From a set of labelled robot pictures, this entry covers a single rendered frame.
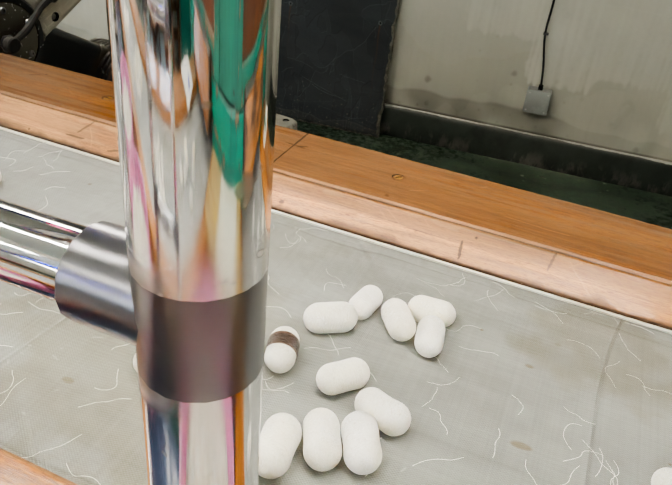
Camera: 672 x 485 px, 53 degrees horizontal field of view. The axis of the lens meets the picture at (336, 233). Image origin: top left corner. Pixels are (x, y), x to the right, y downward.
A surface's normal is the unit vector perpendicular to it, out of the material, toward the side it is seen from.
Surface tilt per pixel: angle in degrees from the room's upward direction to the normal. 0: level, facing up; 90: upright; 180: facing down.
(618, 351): 0
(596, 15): 90
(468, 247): 45
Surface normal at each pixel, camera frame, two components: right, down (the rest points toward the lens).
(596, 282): -0.21, -0.27
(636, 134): -0.30, 0.46
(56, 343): 0.09, -0.84
